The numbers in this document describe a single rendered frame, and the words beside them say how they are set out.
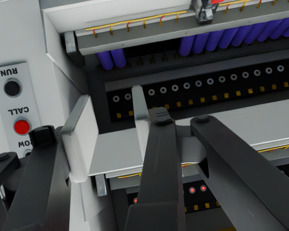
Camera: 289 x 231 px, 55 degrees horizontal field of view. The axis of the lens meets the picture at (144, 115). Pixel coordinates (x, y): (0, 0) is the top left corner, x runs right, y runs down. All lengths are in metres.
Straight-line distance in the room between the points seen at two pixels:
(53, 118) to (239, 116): 0.21
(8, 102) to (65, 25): 0.11
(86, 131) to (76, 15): 0.20
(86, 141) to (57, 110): 0.16
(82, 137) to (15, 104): 0.19
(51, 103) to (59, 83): 0.03
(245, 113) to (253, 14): 0.13
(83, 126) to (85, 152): 0.02
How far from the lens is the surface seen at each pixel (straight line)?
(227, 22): 0.38
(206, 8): 0.34
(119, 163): 0.33
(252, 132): 0.35
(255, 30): 0.44
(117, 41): 0.36
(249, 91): 0.50
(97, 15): 0.35
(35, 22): 0.33
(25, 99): 0.33
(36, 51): 0.33
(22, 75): 0.33
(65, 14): 0.34
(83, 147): 0.16
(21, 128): 0.33
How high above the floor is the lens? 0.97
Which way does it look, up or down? 8 degrees up
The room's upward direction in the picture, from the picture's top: 170 degrees clockwise
